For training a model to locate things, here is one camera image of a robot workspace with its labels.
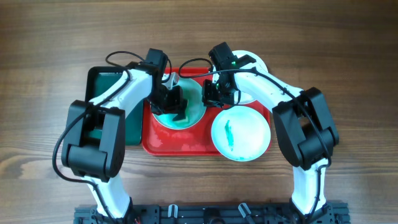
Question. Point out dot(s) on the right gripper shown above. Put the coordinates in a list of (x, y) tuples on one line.
[(210, 101)]

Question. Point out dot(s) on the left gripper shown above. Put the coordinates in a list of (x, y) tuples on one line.
[(177, 106)]

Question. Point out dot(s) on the green sponge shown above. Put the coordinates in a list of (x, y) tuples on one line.
[(181, 117)]

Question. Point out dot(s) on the light blue plate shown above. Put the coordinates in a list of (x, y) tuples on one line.
[(195, 109), (241, 134)]

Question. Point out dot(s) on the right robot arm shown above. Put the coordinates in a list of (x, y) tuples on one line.
[(305, 129)]

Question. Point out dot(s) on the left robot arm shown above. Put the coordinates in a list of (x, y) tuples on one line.
[(91, 149)]

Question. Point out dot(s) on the red plastic tray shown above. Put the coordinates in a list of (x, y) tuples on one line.
[(159, 140)]

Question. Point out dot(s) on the dark green tray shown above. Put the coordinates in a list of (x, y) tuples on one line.
[(99, 80)]

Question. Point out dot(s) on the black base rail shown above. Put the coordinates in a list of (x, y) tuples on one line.
[(332, 212)]

